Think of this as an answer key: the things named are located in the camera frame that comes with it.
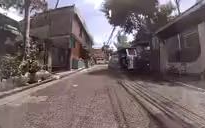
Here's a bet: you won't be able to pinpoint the large leafy tree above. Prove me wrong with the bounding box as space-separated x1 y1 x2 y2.
100 0 178 43

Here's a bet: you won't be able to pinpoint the two-storey grey building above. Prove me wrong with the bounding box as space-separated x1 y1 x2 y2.
29 4 95 72

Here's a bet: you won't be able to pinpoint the tall tree trunk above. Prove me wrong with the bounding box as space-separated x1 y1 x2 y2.
0 0 48 63

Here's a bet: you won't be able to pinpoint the parked vehicle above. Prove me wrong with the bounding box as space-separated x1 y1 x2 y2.
115 46 152 73

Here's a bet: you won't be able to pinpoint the dark roofed building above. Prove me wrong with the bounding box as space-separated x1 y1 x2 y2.
0 9 24 75

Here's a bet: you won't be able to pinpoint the distant vehicle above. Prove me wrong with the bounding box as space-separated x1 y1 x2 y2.
95 57 106 65

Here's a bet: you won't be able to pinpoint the grey concrete road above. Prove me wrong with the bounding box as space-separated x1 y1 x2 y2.
0 63 205 128

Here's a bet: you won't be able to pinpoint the concrete forecourt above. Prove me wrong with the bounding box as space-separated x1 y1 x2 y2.
133 78 205 124

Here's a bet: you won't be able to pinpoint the low stone wall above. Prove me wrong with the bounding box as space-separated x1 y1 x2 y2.
0 69 61 95

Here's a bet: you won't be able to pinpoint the green bushes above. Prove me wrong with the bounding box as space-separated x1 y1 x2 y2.
0 41 54 84

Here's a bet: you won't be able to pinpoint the grey concrete house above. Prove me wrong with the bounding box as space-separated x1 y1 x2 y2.
152 0 205 79

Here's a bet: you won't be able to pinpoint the concrete kerb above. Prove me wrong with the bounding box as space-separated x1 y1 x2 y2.
0 65 95 102

